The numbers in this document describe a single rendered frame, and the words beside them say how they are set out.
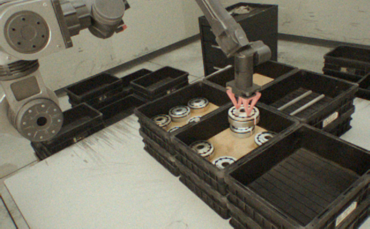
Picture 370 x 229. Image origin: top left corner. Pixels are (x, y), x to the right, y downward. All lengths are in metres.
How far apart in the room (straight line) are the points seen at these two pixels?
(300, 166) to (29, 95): 0.94
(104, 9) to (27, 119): 0.45
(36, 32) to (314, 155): 0.98
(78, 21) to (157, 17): 4.01
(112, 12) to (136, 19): 3.78
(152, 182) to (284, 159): 0.54
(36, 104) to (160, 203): 0.58
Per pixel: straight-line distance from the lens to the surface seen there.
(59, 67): 4.18
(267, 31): 3.09
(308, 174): 1.17
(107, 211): 1.31
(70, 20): 0.80
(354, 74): 2.72
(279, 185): 1.12
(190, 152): 1.11
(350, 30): 4.53
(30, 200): 1.52
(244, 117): 1.05
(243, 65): 0.98
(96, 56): 4.35
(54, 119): 1.11
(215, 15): 1.00
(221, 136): 1.33
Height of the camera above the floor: 1.60
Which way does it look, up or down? 29 degrees down
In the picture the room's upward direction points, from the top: 9 degrees counter-clockwise
